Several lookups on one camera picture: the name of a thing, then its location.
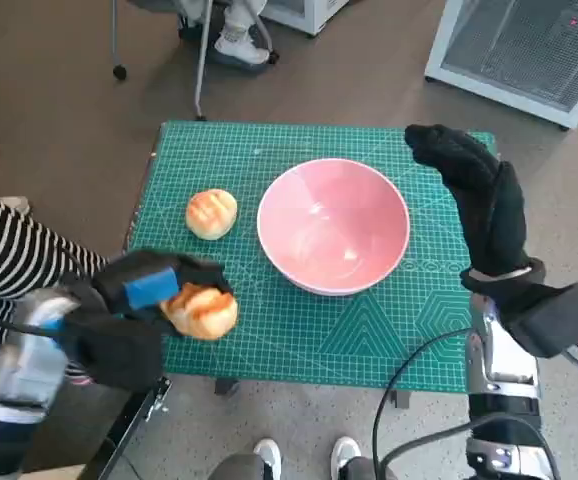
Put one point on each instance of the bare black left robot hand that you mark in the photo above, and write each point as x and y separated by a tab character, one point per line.
144	270

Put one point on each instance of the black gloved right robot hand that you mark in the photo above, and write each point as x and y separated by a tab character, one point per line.
494	215

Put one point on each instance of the long toasted toy bread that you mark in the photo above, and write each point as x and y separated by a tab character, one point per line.
204	315

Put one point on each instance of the round toy bread bun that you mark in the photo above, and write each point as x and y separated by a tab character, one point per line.
211	215

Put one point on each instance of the pink bowl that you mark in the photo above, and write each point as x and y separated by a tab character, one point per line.
334	225

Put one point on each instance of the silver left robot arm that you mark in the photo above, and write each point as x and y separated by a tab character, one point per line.
19	370

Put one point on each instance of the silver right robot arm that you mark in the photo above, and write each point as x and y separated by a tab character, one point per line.
499	370

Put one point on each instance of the person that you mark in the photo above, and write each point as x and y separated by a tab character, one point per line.
239	45
14	240

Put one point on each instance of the green cutting mat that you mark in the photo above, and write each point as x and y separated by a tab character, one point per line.
269	340

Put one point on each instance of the beige shoe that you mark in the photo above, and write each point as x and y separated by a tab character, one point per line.
16	204

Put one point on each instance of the white appliance with grille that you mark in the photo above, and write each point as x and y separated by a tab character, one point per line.
514	55

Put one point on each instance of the grey metal chair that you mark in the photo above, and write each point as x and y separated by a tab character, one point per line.
202	65

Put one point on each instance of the white sneaker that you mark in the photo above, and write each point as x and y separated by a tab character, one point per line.
268	455
345	452

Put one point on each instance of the white cabinet with vents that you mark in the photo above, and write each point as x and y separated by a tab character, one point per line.
314	17

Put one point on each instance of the dark grey leg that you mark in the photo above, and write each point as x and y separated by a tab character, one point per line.
366	470

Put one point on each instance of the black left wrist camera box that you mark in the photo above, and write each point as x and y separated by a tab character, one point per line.
114	350

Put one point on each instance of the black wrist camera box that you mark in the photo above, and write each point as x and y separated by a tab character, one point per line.
114	350
554	315

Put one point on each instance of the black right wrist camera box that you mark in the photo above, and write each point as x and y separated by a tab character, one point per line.
554	315

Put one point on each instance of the black frame with latch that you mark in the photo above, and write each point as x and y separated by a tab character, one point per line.
129	425

